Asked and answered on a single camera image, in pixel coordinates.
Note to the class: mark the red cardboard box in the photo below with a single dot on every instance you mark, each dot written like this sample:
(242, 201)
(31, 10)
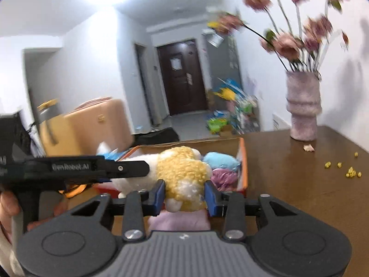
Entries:
(243, 173)

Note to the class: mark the paper sheet on refrigerator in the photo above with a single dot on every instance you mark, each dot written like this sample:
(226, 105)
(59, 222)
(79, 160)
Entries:
(214, 38)

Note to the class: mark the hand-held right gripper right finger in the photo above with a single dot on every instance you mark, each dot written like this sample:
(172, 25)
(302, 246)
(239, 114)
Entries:
(210, 199)

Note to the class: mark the person's left hand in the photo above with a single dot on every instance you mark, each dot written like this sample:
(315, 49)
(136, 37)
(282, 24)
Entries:
(7, 205)

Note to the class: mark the light blue plush toy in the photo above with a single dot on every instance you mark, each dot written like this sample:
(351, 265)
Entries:
(222, 160)

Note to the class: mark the pink textured vase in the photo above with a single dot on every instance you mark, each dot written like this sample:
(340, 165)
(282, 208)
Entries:
(304, 109)

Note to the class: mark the dried rose bouquet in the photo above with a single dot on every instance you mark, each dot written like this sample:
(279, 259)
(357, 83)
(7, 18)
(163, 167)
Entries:
(285, 43)

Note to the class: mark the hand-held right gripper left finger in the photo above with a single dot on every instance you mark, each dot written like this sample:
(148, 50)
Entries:
(159, 199)

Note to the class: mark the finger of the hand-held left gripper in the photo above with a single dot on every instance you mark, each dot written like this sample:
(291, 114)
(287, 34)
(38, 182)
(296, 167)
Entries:
(126, 168)

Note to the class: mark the grey refrigerator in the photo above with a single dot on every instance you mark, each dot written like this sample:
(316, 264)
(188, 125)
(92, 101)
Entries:
(227, 60)

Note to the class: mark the pale pink plush toy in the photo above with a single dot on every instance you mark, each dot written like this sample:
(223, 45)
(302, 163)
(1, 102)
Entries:
(178, 222)

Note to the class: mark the blue soft tissue pack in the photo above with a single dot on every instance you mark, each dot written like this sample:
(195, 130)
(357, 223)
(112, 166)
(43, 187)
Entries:
(111, 154)

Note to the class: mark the fallen rose petal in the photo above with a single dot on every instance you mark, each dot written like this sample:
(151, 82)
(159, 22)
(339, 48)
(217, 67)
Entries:
(308, 147)

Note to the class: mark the side room door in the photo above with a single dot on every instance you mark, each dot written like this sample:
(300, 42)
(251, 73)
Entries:
(142, 86)

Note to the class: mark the yellow and blue bag pile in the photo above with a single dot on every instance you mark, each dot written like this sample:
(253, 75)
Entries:
(227, 93)

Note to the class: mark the scattered yellow crumbs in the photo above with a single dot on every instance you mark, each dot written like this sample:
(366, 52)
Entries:
(351, 173)

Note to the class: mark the black floor bag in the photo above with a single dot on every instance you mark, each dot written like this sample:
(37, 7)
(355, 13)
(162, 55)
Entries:
(158, 135)

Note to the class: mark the yellow and white sheep plush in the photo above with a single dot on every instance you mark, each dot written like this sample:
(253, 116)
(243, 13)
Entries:
(178, 173)

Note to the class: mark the paper notice on door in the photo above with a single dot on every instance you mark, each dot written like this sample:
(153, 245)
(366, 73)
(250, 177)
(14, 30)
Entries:
(174, 63)

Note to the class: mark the pink suitcase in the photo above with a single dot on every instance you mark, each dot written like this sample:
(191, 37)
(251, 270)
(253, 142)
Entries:
(101, 127)

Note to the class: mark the purple satin scrunchie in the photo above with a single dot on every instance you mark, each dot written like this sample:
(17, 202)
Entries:
(223, 179)

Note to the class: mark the dark brown entrance door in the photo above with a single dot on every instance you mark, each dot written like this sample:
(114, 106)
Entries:
(181, 92)

